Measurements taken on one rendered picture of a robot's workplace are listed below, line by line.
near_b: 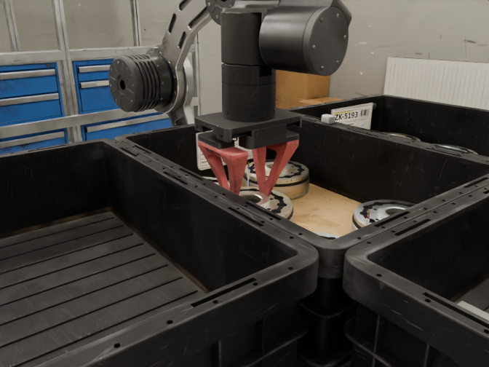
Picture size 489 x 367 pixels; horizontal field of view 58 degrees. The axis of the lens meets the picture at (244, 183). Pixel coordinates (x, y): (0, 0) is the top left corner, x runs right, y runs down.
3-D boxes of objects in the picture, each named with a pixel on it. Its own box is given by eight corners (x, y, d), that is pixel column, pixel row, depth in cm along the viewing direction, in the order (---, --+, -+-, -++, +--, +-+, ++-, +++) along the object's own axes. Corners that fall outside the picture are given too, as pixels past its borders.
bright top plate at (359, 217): (336, 215, 53) (336, 211, 53) (390, 197, 58) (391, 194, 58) (406, 250, 45) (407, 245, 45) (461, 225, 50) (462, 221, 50)
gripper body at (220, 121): (303, 131, 48) (307, 62, 45) (227, 148, 42) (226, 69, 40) (265, 119, 53) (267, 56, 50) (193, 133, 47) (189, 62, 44)
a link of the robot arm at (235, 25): (249, 1, 46) (208, 0, 43) (300, 0, 42) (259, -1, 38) (249, 68, 49) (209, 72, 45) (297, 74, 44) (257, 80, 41)
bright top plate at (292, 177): (230, 170, 69) (230, 167, 69) (278, 159, 75) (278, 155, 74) (273, 188, 61) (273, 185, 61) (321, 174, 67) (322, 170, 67)
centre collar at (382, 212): (367, 214, 52) (367, 210, 52) (394, 205, 55) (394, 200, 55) (402, 230, 48) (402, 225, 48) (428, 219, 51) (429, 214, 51)
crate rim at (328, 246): (110, 153, 60) (109, 136, 59) (275, 124, 77) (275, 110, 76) (329, 285, 30) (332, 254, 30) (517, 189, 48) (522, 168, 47)
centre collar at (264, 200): (219, 201, 51) (219, 196, 51) (252, 191, 54) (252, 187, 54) (244, 216, 47) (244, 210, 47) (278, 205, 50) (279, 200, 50)
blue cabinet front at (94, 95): (86, 167, 239) (71, 60, 220) (189, 142, 287) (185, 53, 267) (88, 167, 238) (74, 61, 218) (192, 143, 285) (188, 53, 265)
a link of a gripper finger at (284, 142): (297, 199, 51) (302, 121, 47) (249, 216, 47) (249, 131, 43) (260, 182, 56) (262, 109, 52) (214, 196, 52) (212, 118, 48)
